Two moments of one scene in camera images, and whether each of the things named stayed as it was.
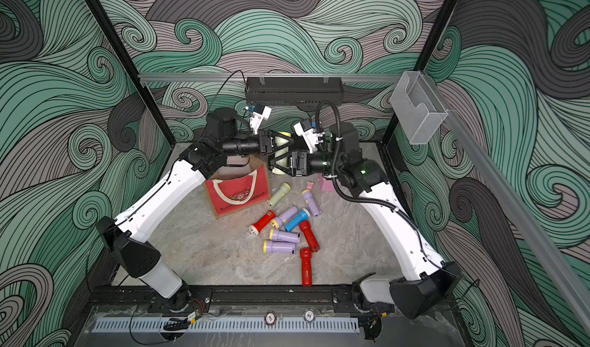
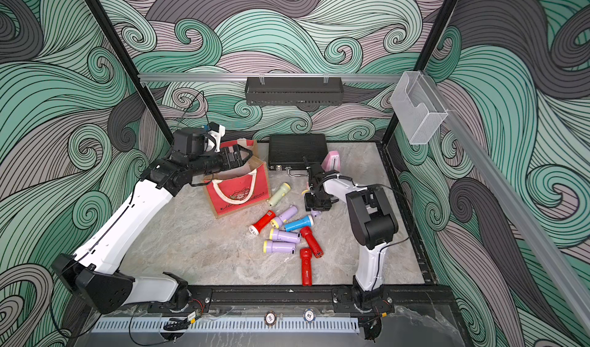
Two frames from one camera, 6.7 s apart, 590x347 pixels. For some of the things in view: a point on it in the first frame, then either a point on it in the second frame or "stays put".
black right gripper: (299, 163) to (309, 204)
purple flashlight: (280, 221) stays put
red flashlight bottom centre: (306, 256) stays put
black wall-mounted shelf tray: (293, 91) stays put
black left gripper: (263, 143) to (234, 157)
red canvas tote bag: (237, 187) stays put
